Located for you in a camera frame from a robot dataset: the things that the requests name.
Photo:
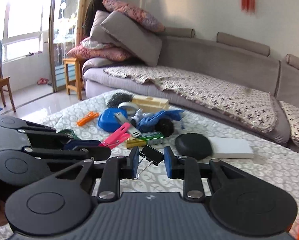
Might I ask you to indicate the wooden box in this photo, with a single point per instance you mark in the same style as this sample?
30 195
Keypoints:
150 102

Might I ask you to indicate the pink plastic clip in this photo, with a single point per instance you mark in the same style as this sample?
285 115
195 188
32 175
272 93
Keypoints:
117 135

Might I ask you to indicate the pink slippers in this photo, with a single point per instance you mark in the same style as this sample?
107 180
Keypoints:
42 81

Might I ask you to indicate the beige patterned sofa cover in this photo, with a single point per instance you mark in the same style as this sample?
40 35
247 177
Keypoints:
202 92
297 122

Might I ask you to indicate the white flat box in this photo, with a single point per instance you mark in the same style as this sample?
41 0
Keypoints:
232 147

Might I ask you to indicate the steel wool scrubber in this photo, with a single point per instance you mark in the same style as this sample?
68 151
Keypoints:
118 99

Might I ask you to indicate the grey sofa cushion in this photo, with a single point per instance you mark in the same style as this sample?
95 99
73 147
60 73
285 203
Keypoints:
134 37
98 27

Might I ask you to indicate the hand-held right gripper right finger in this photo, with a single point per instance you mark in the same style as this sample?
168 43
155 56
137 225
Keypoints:
168 162

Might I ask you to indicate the pink patterned pillow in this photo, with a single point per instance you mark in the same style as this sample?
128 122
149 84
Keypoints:
99 53
134 13

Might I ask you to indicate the glass sliding door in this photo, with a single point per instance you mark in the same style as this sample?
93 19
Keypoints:
62 30

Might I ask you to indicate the orange plastic clip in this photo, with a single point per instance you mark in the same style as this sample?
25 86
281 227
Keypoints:
87 118

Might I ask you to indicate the silver nail clipper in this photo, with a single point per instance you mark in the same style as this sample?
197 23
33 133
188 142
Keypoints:
127 125

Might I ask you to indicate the wooden stool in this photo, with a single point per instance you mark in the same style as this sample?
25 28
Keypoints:
73 80

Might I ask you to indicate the window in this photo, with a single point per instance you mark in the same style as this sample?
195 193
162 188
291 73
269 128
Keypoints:
19 17

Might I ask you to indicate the black oval case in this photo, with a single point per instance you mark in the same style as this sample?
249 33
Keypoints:
193 146

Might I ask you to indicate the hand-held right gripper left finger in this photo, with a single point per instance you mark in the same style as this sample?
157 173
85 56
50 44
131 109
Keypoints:
134 162

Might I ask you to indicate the dark hanging cloth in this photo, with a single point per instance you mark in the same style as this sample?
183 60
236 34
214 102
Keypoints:
99 2

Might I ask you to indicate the blue plastic box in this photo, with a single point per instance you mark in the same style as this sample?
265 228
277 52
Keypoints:
108 121

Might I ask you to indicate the green small box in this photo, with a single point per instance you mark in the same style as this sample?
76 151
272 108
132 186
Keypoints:
152 137

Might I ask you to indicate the wooden chair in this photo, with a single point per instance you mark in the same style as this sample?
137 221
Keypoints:
0 82

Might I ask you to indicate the white tape roll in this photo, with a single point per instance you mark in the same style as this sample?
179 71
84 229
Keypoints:
127 107

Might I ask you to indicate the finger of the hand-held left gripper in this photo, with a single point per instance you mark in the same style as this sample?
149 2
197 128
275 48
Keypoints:
97 153
84 143

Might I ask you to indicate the grey sofa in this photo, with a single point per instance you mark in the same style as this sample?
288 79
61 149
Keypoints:
227 57

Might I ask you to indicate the white pillow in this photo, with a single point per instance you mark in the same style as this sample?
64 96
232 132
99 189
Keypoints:
92 43

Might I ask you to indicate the green bottle opener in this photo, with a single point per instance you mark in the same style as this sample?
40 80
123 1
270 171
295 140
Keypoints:
68 133

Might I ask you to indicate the black binder clip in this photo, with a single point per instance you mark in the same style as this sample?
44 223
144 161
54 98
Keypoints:
152 153

